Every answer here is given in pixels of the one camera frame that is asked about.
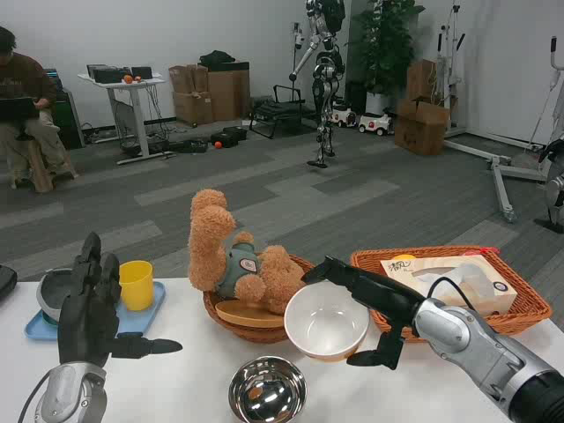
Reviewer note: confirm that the large cardboard floor box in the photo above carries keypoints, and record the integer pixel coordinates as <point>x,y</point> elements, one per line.
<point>420,130</point>

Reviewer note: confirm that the black flat floor case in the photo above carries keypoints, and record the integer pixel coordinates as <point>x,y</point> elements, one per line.
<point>189,146</point>

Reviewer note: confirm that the beige tissue box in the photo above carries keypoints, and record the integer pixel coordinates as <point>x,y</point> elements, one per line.
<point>440,266</point>

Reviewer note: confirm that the white standing desk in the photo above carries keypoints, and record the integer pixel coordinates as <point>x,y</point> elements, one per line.
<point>136,114</point>

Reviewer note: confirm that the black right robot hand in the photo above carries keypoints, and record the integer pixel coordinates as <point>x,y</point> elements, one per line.
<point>383,293</point>

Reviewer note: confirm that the red basket tag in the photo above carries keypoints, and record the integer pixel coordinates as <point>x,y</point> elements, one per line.
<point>484,251</point>

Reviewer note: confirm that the yellow plastic cup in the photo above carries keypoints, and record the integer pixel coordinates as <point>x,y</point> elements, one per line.
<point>136,286</point>

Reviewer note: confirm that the dark cabinet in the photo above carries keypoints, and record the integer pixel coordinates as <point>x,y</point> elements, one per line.
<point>68,114</point>

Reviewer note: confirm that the black desk equipment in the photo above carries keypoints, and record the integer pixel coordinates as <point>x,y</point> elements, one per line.
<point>110,74</point>

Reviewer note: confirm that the orange fruit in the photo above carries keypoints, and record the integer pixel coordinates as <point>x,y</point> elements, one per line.
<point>128,79</point>

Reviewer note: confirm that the black equipment case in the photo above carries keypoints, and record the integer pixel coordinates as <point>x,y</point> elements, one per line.
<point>229,135</point>

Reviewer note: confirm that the standing silver humanoid robot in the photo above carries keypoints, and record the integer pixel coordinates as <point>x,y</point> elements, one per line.
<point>326,75</point>

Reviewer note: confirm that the brown teddy bear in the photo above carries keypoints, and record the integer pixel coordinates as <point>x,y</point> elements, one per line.
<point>207,251</point>

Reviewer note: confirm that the black bag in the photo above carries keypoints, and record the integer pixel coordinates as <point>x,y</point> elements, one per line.
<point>220,59</point>

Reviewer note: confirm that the shiny steel bowl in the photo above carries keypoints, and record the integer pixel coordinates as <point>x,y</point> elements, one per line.
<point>266,392</point>

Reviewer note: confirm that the black laptop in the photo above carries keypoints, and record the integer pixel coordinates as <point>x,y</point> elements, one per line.
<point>17,108</point>

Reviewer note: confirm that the white gantry frame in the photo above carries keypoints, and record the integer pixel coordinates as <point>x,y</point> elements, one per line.
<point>498,169</point>

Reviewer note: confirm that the yellow round object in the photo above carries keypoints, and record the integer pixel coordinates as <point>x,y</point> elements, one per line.
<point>404,258</point>

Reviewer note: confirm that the light blue plastic tray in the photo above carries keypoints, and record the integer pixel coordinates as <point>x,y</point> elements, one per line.
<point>141,319</point>

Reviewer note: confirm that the black folding bench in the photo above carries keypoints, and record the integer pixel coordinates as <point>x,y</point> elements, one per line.
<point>282,110</point>

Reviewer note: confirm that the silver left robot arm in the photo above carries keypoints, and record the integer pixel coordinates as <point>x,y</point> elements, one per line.
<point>70,394</point>

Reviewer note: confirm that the white and orange plastic bowl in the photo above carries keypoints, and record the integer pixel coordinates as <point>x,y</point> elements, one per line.
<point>326,324</point>

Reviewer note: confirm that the black flat object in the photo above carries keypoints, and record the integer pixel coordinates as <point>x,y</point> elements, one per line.
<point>6,282</point>

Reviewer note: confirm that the grey and white bowl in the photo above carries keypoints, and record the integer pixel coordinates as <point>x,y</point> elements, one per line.
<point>53,295</point>

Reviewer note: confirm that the white toy car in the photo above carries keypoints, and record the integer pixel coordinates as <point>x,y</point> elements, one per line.
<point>346,116</point>
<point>374,122</point>

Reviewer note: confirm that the orange wooden plate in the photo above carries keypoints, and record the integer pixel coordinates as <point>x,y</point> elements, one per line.
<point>247,315</point>

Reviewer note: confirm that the silver and black humanoid robot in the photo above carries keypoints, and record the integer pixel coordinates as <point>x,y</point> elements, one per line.
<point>554,185</point>

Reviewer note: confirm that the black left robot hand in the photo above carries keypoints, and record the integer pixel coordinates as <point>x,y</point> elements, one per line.
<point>86,321</point>

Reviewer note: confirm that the tall cardboard box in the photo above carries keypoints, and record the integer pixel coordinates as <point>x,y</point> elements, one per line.
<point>227,94</point>

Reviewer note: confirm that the seated person in brown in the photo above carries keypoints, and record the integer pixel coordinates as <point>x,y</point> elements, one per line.
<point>31,79</point>

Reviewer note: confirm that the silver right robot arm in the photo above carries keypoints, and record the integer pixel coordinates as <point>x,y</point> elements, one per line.
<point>480,348</point>

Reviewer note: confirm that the small stacked cardboard box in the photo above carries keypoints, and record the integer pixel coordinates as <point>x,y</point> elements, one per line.
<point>420,79</point>

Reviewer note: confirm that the white camera stand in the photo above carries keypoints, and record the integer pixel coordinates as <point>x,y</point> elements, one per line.
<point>297,48</point>

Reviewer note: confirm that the green potted plant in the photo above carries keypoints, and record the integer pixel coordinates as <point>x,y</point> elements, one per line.
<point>388,48</point>

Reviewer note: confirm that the round wicker basket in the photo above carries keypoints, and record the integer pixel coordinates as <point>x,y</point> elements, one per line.
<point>251,332</point>

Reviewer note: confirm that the rectangular wicker basket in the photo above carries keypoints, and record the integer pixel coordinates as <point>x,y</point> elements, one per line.
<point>529,304</point>

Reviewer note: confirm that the low cardboard box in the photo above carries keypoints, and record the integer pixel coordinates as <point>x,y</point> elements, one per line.
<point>191,108</point>

